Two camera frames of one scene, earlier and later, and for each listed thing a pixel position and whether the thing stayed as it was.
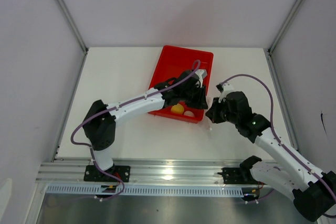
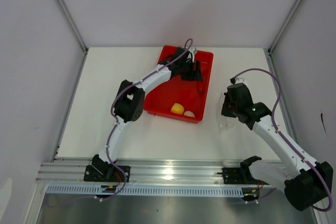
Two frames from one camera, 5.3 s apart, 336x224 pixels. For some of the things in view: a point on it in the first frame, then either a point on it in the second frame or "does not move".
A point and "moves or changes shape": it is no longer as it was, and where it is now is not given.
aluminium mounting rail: [143, 172] does not move
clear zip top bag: [208, 123] moves or changes shape
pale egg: [189, 113] does not move
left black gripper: [200, 102] -> [194, 75]
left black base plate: [92, 174] does not move
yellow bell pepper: [177, 109] does not move
